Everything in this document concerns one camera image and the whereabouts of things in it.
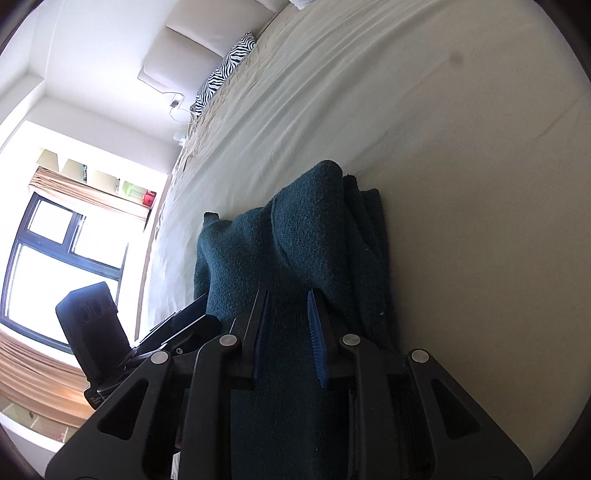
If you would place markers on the white charger with cable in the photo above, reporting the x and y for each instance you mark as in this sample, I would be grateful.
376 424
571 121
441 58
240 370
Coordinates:
177 106

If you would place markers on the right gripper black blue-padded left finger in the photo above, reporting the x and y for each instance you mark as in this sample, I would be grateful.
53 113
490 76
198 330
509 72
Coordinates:
157 405

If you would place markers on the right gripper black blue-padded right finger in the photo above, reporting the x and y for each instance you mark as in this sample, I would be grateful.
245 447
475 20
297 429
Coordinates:
402 417

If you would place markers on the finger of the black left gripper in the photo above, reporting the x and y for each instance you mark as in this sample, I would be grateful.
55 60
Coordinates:
173 324
193 336

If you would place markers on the red box on shelf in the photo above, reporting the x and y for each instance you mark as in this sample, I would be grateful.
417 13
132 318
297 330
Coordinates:
148 198

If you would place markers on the black framed window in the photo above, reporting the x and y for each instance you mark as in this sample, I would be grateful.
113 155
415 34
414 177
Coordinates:
57 250

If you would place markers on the dark teal knit sweater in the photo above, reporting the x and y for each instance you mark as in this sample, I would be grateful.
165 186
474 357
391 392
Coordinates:
320 232

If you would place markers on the cream upholstered headboard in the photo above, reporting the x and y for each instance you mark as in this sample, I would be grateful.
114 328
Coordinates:
196 36

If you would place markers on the zebra print pillow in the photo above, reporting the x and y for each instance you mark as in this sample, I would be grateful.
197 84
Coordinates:
229 63

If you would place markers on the white wall shelf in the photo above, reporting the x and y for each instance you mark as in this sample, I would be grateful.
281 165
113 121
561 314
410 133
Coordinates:
91 176

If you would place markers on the cream bed sheet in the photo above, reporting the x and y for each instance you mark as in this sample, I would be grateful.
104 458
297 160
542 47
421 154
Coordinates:
472 119

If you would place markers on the beige roman blind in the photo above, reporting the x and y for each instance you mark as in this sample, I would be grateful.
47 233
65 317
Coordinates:
55 184

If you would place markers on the white pillow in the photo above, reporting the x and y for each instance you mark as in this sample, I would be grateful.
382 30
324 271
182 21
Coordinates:
301 4

